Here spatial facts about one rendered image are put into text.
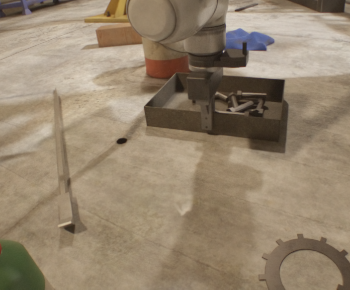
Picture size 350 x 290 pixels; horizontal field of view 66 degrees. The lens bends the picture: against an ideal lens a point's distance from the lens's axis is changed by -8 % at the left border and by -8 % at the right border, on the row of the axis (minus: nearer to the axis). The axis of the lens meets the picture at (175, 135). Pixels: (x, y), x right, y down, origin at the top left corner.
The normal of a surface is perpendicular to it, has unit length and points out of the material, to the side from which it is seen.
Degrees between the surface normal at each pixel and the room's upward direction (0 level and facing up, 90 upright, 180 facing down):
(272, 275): 0
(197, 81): 90
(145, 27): 95
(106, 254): 0
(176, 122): 90
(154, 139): 0
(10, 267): 55
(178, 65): 90
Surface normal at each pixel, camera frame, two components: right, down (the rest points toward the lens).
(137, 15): -0.32, 0.66
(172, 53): 0.23, 0.51
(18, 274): 0.79, -0.40
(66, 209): -0.09, -0.83
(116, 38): -0.09, 0.55
